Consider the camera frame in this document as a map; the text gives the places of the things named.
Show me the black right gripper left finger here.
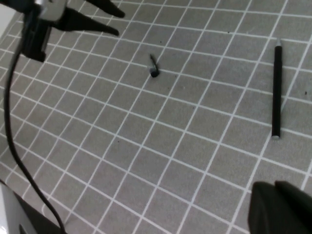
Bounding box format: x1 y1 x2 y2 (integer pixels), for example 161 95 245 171
248 181 308 234

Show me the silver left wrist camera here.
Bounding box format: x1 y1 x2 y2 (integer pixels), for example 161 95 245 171
34 0 67 21

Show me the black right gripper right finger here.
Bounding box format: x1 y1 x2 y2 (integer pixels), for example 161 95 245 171
274 180 312 234

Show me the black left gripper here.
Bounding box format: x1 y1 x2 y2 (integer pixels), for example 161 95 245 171
4 0 120 38

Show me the black left camera mount bracket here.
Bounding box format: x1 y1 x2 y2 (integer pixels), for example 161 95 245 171
20 11 52 62

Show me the grey white-grid tablecloth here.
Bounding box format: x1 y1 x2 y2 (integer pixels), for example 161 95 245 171
0 0 312 234

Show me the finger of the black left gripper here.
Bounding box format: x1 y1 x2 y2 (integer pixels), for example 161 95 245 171
88 0 126 19

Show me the black pen with silver tip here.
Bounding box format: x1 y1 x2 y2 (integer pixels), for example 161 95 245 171
271 38 284 140

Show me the thick black camera cable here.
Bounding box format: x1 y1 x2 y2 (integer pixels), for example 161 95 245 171
3 43 67 234

